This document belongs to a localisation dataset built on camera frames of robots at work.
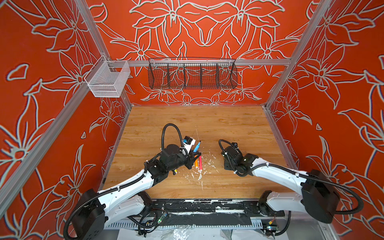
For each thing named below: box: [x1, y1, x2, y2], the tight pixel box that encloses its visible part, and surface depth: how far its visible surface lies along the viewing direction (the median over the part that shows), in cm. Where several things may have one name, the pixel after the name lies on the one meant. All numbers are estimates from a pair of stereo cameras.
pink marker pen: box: [198, 155, 203, 171], surface depth 89 cm
